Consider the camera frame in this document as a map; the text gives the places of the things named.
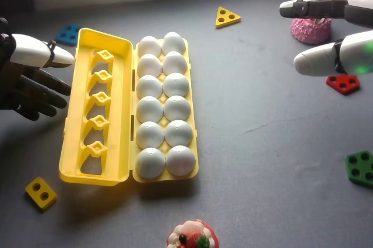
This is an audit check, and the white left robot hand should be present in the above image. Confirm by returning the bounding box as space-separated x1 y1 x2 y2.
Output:
0 18 76 122

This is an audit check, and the grey table cloth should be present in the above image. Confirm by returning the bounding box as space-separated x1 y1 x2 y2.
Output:
0 0 373 248

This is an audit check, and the toy strawberry cream cake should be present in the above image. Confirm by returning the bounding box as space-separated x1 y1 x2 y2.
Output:
166 218 219 248

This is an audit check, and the white plastic egg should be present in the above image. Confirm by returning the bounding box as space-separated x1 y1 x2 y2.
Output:
161 31 187 55
136 35 163 58
135 121 165 149
135 148 167 180
165 145 196 177
161 51 188 76
136 53 163 78
162 72 190 97
163 95 192 121
164 119 194 146
136 96 164 124
136 75 163 100

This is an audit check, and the green pentagon block with holes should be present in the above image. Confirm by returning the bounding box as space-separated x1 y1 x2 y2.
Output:
345 150 373 190

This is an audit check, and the yellow triangle block with holes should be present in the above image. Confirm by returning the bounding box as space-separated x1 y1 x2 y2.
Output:
215 6 242 29

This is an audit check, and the red pentagon block with holes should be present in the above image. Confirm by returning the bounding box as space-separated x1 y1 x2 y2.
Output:
325 74 361 96

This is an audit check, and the blue square block with holes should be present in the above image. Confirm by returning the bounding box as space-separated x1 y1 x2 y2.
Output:
55 23 82 47

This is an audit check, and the yellow egg carton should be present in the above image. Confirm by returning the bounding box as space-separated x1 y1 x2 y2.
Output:
58 27 199 187

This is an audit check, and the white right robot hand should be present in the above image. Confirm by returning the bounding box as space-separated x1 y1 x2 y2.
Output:
279 0 373 78

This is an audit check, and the pink toy cake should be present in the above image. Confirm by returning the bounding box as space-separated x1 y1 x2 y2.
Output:
290 17 332 45

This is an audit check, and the yellow square block with holes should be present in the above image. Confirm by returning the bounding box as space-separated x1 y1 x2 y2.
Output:
24 176 58 211

